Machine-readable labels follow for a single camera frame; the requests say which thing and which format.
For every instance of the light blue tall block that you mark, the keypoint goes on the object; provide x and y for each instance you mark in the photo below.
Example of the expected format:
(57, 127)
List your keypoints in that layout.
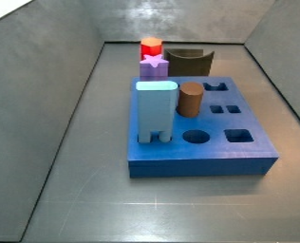
(157, 101)

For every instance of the purple star prism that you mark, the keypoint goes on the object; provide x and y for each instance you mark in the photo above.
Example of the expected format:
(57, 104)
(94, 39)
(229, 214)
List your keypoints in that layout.
(153, 68)

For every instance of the blue insertion board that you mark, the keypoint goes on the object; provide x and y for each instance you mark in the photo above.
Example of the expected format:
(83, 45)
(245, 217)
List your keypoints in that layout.
(220, 143)

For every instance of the brown cylinder peg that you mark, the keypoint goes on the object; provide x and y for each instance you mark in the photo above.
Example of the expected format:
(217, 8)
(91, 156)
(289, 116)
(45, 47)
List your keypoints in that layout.
(190, 99)

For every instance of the red hexagonal prism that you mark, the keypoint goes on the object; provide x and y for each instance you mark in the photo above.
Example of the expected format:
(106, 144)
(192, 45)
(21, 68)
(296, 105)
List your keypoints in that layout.
(150, 46)

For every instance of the black curved fixture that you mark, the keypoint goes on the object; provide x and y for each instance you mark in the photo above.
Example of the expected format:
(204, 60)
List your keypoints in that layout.
(188, 62)

